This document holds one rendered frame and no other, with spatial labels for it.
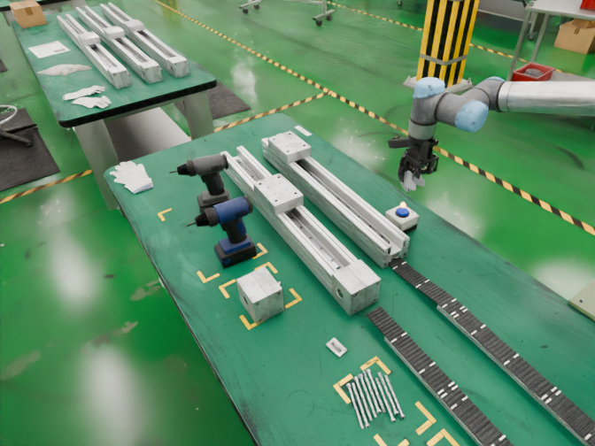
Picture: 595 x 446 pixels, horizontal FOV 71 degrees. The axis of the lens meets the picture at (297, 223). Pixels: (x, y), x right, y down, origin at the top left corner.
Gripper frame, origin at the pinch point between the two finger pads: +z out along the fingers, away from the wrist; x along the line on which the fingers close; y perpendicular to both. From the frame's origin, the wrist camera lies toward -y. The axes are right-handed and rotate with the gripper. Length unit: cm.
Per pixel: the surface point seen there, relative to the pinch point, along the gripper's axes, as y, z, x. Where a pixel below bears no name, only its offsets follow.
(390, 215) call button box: -1.3, 10.8, -3.9
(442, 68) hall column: -191, 71, 230
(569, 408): 69, 13, -13
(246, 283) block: 2, 7, -59
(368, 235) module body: 4.5, 8.5, -18.0
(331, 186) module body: -26.1, 10.8, -10.9
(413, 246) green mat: 9.9, 16.7, -2.9
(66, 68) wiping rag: -235, 15, -76
